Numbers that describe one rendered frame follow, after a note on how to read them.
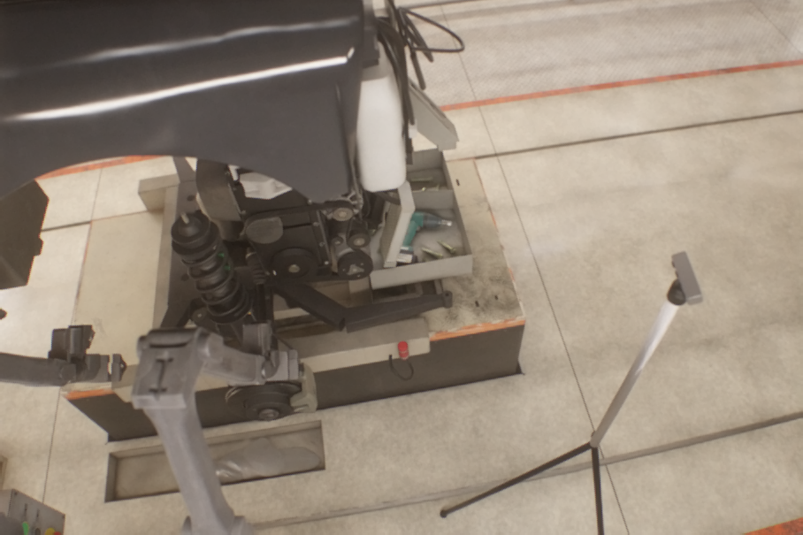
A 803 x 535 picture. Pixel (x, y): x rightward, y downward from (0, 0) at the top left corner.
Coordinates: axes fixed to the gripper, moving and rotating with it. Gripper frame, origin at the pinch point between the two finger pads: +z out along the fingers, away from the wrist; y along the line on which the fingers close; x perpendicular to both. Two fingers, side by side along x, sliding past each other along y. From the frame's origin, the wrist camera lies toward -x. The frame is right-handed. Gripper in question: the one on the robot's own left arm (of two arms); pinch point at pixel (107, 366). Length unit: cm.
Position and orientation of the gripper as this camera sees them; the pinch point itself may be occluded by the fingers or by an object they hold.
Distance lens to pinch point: 171.1
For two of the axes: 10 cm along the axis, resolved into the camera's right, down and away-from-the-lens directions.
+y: -10.0, 0.5, 0.3
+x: 0.5, 9.9, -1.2
